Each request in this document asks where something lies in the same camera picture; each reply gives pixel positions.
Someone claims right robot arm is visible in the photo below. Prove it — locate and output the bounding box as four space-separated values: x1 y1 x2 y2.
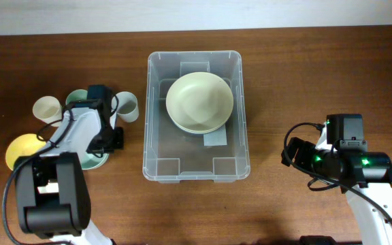
281 114 392 244

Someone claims beige cup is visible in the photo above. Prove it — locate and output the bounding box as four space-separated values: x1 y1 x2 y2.
32 96 62 127

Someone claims beige bowl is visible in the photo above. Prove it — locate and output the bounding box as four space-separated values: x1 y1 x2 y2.
165 72 234 121
170 118 229 134

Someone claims white label in bin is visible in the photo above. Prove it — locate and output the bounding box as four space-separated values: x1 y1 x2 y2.
203 125 227 146

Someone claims clear plastic storage bin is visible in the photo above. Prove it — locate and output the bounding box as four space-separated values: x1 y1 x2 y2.
142 50 250 183

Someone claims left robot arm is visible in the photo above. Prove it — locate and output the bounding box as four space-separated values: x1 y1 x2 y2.
7 85 124 244

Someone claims grey cup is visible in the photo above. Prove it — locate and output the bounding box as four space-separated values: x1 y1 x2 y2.
112 91 139 123

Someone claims yellow bowl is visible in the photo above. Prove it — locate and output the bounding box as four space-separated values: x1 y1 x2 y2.
5 133 46 170

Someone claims mint green bowl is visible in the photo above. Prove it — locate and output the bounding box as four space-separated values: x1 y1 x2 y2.
80 153 109 170

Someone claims mint green cup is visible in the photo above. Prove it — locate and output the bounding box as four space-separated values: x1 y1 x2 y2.
65 89 88 105

